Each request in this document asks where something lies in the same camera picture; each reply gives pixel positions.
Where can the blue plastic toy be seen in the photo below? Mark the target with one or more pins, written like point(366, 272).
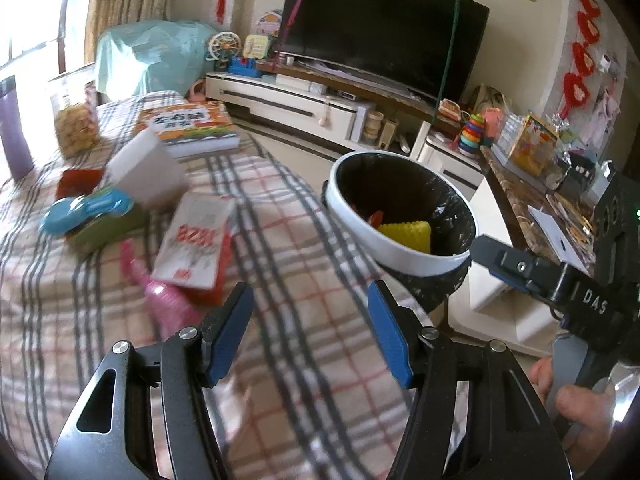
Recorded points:
point(69, 213)

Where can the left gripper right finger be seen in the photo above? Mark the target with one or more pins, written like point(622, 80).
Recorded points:
point(474, 415)

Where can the white tissue box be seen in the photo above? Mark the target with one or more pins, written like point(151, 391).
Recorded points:
point(146, 172)

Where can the toy ferris wheel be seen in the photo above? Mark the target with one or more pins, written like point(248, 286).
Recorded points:
point(222, 48)

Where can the red knot decorations right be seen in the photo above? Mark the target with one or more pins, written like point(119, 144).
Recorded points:
point(574, 84)

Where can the yellow ridged plastic piece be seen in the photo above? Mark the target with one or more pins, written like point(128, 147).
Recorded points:
point(415, 235)

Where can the black television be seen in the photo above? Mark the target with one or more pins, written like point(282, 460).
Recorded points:
point(429, 46)

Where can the pink kettlebell toy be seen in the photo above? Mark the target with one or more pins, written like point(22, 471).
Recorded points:
point(197, 92)

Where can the toy telephone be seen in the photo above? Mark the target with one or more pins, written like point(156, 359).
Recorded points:
point(256, 46)

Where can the purple thermos cup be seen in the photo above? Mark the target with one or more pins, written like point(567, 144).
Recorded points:
point(15, 146)

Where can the rainbow ring stacker toy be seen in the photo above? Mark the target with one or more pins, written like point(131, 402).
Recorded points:
point(471, 135)

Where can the red white 1928 box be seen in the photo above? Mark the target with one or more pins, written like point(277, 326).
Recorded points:
point(195, 250)

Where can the right hand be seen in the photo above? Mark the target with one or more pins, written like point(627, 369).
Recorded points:
point(594, 413)

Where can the yellow picture box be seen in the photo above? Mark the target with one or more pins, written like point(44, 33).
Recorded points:
point(533, 146)

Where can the marble side counter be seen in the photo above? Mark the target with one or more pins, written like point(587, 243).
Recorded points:
point(513, 196)

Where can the green tissue box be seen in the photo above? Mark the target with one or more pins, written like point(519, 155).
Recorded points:
point(104, 230)

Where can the white trash bin black liner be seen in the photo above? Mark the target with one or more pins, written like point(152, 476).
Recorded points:
point(369, 188)

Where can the teal covered furniture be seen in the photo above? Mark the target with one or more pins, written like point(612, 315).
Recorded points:
point(143, 57)

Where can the pink plastic bottle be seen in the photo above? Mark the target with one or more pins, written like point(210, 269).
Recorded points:
point(169, 308)

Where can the white TV cabinet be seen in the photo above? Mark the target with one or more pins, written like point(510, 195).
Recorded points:
point(339, 125)

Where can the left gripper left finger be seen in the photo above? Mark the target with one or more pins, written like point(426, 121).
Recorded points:
point(109, 433)

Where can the snack jar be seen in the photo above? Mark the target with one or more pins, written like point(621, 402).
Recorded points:
point(75, 117)

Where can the orange children's book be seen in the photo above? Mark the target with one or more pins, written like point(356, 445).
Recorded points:
point(191, 129)

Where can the red small box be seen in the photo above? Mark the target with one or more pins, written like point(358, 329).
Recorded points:
point(75, 182)

